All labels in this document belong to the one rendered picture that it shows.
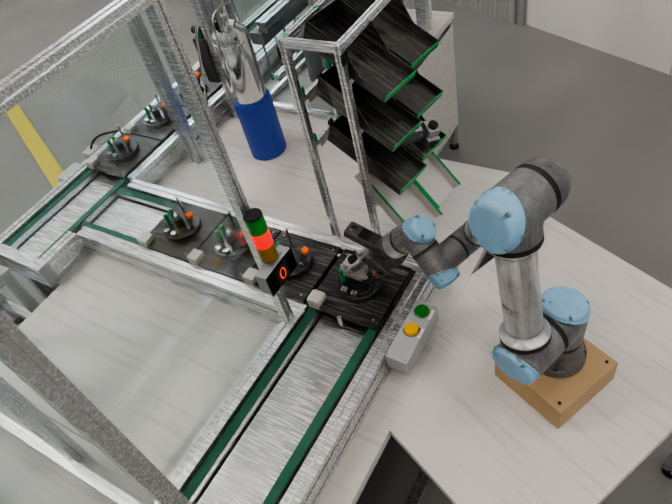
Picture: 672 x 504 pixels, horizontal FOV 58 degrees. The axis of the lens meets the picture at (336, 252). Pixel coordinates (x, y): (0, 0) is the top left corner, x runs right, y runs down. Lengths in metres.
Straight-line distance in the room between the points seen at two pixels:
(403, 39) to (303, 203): 0.84
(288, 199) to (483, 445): 1.21
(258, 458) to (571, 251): 1.15
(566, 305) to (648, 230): 1.89
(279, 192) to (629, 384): 1.42
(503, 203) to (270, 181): 1.48
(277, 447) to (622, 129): 2.95
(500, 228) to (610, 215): 2.29
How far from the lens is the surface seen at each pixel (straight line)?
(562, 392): 1.65
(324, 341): 1.81
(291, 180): 2.46
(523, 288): 1.30
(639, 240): 3.32
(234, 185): 1.46
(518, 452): 1.67
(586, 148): 3.82
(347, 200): 2.29
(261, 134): 2.52
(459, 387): 1.75
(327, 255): 1.96
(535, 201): 1.18
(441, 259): 1.52
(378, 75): 1.64
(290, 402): 1.73
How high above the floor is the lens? 2.38
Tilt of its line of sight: 46 degrees down
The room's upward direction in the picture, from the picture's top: 16 degrees counter-clockwise
